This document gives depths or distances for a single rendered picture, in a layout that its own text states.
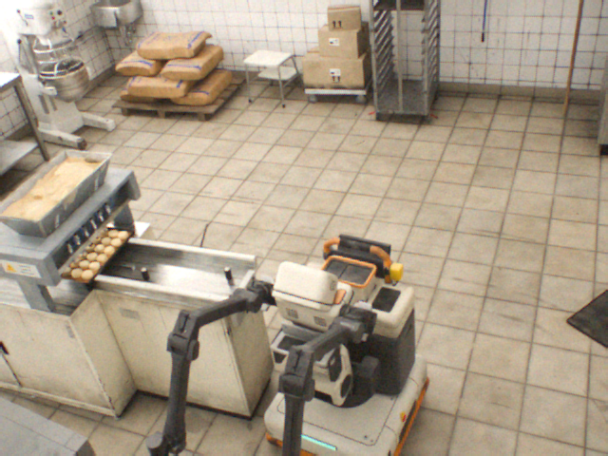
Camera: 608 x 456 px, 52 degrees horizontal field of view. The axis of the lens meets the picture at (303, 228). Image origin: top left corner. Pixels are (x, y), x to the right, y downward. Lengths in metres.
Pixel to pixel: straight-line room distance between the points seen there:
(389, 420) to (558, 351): 1.16
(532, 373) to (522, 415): 0.28
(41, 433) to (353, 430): 1.93
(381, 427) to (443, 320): 1.04
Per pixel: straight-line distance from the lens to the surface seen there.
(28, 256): 2.90
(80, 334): 3.13
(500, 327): 3.80
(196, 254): 3.06
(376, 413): 3.02
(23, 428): 1.28
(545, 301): 3.99
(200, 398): 3.39
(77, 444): 1.21
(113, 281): 3.03
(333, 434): 2.97
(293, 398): 1.97
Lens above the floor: 2.72
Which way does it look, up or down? 37 degrees down
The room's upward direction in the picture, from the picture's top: 8 degrees counter-clockwise
